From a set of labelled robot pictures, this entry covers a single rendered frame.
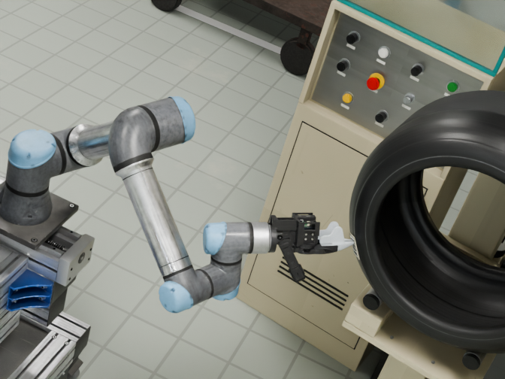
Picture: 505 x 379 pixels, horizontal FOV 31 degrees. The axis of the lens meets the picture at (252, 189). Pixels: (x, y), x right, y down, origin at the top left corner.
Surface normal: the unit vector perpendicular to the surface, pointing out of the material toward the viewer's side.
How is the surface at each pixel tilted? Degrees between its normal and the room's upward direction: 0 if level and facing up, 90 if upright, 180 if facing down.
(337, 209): 90
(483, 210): 90
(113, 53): 0
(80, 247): 0
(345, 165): 90
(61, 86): 0
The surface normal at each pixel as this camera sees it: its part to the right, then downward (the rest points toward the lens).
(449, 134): -0.47, -0.41
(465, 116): -0.25, -0.78
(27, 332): 0.25, -0.79
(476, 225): -0.51, 0.40
